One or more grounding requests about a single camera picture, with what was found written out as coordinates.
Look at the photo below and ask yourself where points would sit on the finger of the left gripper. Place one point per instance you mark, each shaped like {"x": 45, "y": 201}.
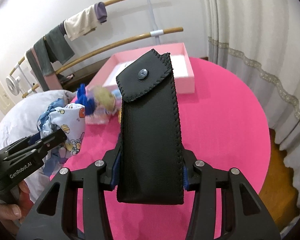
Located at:
{"x": 53, "y": 138}

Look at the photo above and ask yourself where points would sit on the grey pink hanging garment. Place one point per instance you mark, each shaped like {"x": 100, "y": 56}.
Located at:
{"x": 46, "y": 82}

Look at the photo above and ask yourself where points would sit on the pastel organza scrunchie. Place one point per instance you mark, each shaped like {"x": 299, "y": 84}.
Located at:
{"x": 107, "y": 104}

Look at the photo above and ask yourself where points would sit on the blue knitted cloth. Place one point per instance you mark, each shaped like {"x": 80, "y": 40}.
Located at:
{"x": 86, "y": 100}

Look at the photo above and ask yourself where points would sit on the pink round table mat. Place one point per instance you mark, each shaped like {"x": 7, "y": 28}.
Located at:
{"x": 223, "y": 123}

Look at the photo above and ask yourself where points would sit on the grey quilted duvet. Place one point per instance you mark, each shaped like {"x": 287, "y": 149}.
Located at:
{"x": 21, "y": 121}

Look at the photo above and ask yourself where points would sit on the purple cloth on barre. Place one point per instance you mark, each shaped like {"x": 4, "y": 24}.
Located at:
{"x": 100, "y": 11}

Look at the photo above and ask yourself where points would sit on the dark green hanging cloth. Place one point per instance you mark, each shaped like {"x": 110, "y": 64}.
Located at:
{"x": 53, "y": 47}

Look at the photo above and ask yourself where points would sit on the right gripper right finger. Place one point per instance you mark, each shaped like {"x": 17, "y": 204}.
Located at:
{"x": 244, "y": 215}

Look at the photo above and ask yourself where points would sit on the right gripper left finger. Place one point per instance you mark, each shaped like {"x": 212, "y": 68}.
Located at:
{"x": 54, "y": 214}

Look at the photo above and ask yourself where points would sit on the left human hand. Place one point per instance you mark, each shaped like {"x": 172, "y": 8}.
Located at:
{"x": 9, "y": 213}

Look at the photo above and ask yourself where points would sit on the cream cloth on barre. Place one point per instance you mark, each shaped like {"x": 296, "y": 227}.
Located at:
{"x": 81, "y": 23}

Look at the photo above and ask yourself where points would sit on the printed blue baby cloth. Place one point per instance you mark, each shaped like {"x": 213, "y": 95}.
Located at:
{"x": 70, "y": 118}

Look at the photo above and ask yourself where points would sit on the white curtain with trim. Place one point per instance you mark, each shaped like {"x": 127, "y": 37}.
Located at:
{"x": 259, "y": 41}

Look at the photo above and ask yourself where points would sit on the low bench cabinet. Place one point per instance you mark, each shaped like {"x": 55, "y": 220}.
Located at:
{"x": 84, "y": 75}

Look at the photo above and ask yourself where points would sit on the small white fan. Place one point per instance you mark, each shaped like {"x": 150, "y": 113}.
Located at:
{"x": 13, "y": 84}

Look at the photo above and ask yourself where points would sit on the black leather pouch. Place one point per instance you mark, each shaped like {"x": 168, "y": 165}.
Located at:
{"x": 151, "y": 160}

